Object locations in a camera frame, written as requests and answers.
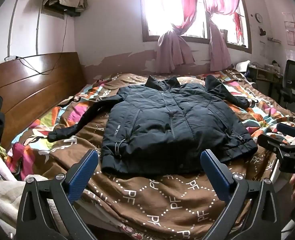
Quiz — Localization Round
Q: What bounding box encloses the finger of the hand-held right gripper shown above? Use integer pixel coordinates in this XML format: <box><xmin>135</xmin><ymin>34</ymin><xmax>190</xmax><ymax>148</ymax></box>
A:
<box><xmin>276</xmin><ymin>122</ymin><xmax>295</xmax><ymax>145</ymax></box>
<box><xmin>258</xmin><ymin>134</ymin><xmax>292</xmax><ymax>159</ymax></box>

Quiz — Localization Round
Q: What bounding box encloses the person's right hand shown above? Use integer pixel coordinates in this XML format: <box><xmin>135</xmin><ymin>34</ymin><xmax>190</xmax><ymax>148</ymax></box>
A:
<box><xmin>289</xmin><ymin>175</ymin><xmax>295</xmax><ymax>201</ymax></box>

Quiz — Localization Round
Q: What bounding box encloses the white wall pipe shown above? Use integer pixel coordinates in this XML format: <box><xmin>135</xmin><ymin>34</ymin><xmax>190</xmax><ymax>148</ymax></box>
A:
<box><xmin>36</xmin><ymin>5</ymin><xmax>42</xmax><ymax>55</ymax></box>
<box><xmin>8</xmin><ymin>0</ymin><xmax>21</xmax><ymax>57</ymax></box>

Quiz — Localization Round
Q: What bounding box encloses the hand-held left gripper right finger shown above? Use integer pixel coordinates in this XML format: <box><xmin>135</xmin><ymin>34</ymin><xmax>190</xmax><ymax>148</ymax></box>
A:
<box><xmin>200</xmin><ymin>149</ymin><xmax>281</xmax><ymax>240</ymax></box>

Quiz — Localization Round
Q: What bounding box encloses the black cable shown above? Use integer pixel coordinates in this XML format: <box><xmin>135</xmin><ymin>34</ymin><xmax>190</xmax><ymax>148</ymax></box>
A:
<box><xmin>16</xmin><ymin>15</ymin><xmax>68</xmax><ymax>76</ymax></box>

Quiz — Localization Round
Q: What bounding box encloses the red hanging cloth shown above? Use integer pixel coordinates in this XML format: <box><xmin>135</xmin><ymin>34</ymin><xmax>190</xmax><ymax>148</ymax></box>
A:
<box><xmin>234</xmin><ymin>11</ymin><xmax>245</xmax><ymax>46</ymax></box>

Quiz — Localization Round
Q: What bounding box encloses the black office chair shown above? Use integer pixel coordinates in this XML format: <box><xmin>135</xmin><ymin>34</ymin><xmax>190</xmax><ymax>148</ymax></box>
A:
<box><xmin>279</xmin><ymin>59</ymin><xmax>295</xmax><ymax>104</ymax></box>

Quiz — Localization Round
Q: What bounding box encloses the wooden headboard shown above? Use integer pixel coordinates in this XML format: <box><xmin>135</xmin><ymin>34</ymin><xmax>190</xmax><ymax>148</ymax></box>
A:
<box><xmin>0</xmin><ymin>52</ymin><xmax>86</xmax><ymax>150</ymax></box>

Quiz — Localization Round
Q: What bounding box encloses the cluttered desk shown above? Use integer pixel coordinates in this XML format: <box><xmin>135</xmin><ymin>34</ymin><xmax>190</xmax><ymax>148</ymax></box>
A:
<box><xmin>248</xmin><ymin>64</ymin><xmax>284</xmax><ymax>98</ymax></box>

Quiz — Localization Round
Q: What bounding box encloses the window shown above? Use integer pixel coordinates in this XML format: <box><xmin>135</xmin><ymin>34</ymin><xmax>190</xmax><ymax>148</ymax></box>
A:
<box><xmin>140</xmin><ymin>0</ymin><xmax>252</xmax><ymax>54</ymax></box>

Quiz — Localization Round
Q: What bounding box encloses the cream fleece blanket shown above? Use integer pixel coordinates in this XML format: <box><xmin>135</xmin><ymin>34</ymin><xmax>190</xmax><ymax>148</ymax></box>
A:
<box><xmin>0</xmin><ymin>172</ymin><xmax>50</xmax><ymax>233</ymax></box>

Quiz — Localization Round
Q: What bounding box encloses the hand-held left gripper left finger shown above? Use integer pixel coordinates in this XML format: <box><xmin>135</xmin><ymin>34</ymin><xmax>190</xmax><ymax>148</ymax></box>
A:
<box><xmin>17</xmin><ymin>149</ymin><xmax>99</xmax><ymax>240</ymax></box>

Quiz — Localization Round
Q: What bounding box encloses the wall-mounted air conditioner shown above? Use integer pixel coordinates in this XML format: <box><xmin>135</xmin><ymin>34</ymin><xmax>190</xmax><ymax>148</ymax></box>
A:
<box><xmin>41</xmin><ymin>4</ymin><xmax>81</xmax><ymax>19</ymax></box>

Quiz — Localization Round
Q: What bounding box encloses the pink curtain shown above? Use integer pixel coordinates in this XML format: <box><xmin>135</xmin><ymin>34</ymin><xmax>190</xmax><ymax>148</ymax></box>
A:
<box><xmin>155</xmin><ymin>0</ymin><xmax>207</xmax><ymax>67</ymax></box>
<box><xmin>200</xmin><ymin>0</ymin><xmax>242</xmax><ymax>72</ymax></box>

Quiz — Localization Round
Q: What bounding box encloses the black padded jacket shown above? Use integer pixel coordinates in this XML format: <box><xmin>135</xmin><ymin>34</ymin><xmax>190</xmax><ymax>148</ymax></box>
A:
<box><xmin>47</xmin><ymin>75</ymin><xmax>258</xmax><ymax>177</ymax></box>

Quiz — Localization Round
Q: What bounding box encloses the printed brown blanket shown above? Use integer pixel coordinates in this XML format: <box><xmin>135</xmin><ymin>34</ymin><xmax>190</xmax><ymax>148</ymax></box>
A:
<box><xmin>6</xmin><ymin>66</ymin><xmax>295</xmax><ymax>240</ymax></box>

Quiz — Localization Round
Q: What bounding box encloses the white bag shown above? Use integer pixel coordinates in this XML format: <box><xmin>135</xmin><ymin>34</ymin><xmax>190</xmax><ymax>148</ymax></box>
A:
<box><xmin>236</xmin><ymin>60</ymin><xmax>250</xmax><ymax>72</ymax></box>

